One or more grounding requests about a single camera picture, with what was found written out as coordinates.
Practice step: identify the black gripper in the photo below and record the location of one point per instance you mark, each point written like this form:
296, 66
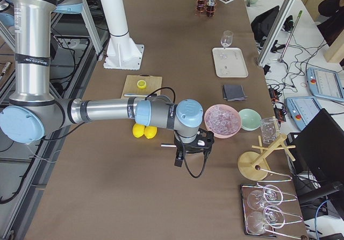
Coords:
181, 147

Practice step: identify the copper wire bottle basket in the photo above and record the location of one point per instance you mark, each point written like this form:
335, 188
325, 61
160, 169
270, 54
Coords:
204, 13

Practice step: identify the tea bottle white cap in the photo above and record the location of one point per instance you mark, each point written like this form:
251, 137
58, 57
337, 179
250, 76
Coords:
210, 7

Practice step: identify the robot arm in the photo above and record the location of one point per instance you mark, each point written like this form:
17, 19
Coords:
34, 113

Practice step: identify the pink bowl of ice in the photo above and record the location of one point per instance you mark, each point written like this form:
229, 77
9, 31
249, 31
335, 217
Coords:
223, 120

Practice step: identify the steel ice scoop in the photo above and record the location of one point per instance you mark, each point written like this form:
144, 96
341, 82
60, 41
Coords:
167, 145

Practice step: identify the green empty bowl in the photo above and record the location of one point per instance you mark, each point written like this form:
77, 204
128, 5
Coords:
250, 119

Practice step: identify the wooden cup tree stand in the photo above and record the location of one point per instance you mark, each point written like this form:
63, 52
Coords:
253, 165

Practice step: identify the yellow lemon lower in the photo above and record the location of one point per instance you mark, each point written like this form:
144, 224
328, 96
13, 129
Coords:
150, 132

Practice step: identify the yellow lemon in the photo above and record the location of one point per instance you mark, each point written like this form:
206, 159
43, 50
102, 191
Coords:
150, 132
138, 130

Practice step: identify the grey folded cloth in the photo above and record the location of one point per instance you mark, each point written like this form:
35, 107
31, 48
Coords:
233, 92

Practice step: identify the yellow lemon upper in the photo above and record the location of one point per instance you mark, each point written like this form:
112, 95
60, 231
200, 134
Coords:
138, 130

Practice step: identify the clear glass jar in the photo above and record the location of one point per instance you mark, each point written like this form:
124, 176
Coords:
269, 129

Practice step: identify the cream rabbit tray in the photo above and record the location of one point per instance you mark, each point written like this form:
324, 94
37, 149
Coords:
229, 62

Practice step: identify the bamboo cutting board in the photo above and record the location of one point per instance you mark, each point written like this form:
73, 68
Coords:
130, 86

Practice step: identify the half lemon slice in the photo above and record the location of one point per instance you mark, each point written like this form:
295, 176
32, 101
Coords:
141, 84

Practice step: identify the hanging wine glass upper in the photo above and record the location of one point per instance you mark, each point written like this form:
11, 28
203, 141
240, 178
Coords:
263, 196

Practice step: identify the hanging wine glass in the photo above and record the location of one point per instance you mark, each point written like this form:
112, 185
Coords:
263, 196
269, 221

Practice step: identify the steel muddler black tip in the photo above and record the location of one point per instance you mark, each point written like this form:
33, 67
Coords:
134, 95

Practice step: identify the black glass rack tray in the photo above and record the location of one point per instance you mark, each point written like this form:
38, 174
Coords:
245, 190

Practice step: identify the hanging wine glass lower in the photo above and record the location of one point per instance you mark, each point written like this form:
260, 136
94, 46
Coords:
269, 221

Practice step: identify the teach pendant near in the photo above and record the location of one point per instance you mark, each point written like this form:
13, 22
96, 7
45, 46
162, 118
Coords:
302, 109

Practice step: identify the teach pendant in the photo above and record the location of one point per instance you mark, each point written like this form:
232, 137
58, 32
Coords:
302, 109
325, 84

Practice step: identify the clear wine glass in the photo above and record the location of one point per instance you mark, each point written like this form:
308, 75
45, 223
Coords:
226, 41

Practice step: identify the black monitor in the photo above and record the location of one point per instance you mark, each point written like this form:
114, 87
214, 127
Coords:
319, 147

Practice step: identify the black bag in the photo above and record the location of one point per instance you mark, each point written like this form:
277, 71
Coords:
263, 23

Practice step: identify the teach pendant far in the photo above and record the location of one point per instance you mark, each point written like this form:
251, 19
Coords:
325, 84

